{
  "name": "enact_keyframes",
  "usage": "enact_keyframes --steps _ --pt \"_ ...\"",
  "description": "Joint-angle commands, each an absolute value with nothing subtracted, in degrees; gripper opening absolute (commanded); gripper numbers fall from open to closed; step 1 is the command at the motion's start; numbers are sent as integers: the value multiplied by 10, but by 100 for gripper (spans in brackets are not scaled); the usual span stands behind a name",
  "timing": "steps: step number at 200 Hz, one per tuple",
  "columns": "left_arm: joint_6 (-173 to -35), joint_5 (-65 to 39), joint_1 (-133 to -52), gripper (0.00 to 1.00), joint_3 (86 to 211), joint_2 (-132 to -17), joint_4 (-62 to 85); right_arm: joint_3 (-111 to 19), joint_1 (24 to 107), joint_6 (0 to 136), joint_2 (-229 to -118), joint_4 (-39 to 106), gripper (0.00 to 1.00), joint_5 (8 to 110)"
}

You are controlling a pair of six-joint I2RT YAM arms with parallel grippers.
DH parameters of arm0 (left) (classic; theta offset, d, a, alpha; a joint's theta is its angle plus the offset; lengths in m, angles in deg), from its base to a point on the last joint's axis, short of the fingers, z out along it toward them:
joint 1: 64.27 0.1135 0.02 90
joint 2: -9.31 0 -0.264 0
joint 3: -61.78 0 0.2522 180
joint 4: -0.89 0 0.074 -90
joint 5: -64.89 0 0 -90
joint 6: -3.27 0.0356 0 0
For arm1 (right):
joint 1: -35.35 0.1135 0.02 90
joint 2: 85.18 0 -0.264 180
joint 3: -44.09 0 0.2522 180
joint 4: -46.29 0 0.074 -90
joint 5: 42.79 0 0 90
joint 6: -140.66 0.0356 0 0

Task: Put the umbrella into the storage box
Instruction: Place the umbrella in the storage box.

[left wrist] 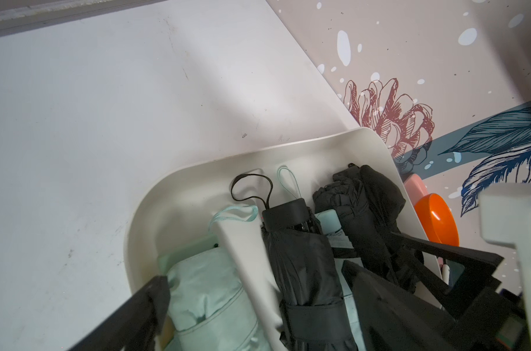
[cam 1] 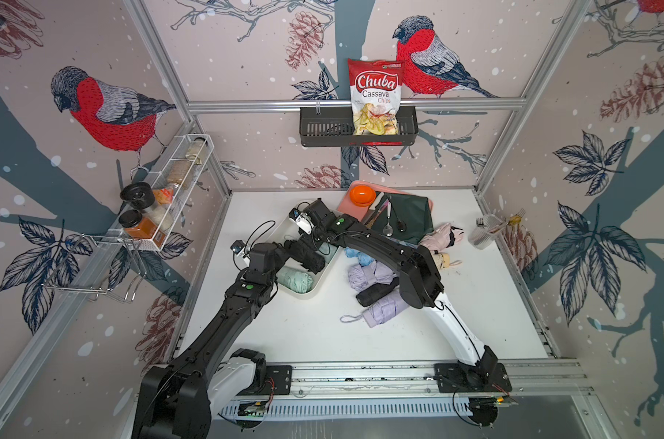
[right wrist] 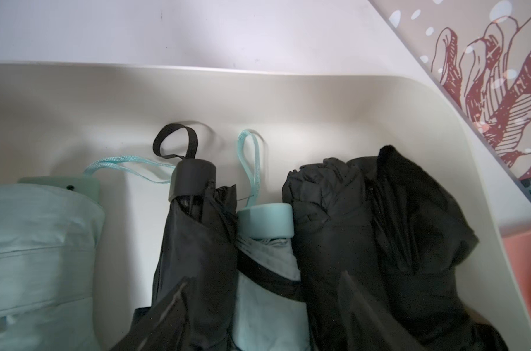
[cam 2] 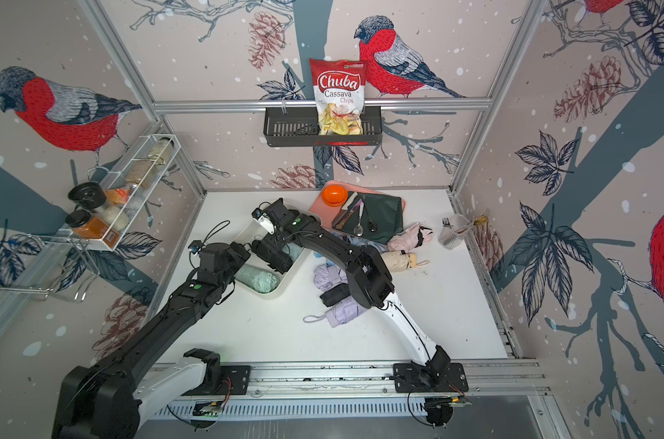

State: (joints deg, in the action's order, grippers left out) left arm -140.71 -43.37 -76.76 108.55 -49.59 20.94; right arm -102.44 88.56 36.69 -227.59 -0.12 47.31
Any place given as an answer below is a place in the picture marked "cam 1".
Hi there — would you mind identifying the light blue folded umbrella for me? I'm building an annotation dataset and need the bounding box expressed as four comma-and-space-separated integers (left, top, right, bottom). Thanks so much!
345, 248, 375, 267

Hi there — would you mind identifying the cream plastic storage box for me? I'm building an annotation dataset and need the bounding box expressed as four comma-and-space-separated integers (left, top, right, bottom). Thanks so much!
266, 211, 338, 299

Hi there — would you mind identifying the black umbrella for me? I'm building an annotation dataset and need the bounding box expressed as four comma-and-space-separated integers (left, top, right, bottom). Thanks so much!
356, 277, 399, 307
284, 239, 326, 274

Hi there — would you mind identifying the lilac umbrella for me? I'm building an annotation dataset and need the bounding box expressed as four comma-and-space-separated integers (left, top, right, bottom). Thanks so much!
339, 292, 410, 329
348, 262, 395, 292

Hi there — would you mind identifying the white wire spice rack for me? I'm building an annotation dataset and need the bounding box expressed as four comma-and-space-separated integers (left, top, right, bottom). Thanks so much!
102, 134, 213, 252

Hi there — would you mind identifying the dark green cloth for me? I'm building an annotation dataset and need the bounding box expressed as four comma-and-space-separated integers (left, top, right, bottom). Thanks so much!
364, 194, 434, 244

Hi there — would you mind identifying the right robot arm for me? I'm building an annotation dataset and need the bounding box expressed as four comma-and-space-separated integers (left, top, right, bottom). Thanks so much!
290, 199, 498, 388

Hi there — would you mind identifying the orange plastic bowl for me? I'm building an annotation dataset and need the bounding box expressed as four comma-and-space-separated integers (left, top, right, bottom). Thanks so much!
348, 184, 377, 208

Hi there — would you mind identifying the black wire wall basket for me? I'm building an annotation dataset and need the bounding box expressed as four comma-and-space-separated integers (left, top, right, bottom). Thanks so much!
299, 107, 419, 147

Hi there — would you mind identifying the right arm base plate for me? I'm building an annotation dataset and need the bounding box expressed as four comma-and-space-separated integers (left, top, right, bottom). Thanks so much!
434, 362, 513, 393

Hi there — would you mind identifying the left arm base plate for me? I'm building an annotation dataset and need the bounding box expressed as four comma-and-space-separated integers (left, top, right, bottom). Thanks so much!
240, 365, 293, 396

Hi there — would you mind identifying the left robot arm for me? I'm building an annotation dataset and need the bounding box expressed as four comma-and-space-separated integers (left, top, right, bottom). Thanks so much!
132, 243, 289, 438

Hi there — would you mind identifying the pink plastic tray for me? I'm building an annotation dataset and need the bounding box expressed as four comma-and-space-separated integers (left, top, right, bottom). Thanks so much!
337, 180, 434, 228

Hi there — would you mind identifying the metal spoon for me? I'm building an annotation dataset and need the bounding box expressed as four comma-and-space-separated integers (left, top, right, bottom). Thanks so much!
383, 202, 393, 237

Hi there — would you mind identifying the Chuba cassava chips bag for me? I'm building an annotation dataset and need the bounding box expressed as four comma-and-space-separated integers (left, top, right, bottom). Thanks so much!
348, 60, 404, 135

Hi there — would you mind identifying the pink folded umbrella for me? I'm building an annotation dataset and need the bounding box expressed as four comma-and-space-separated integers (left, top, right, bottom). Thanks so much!
420, 223, 465, 254

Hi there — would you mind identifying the amber jar black lid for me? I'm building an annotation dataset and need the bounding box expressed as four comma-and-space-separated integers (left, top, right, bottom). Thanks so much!
118, 210, 158, 240

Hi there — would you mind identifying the black lid spice jar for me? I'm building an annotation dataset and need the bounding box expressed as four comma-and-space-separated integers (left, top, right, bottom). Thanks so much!
120, 182, 156, 210

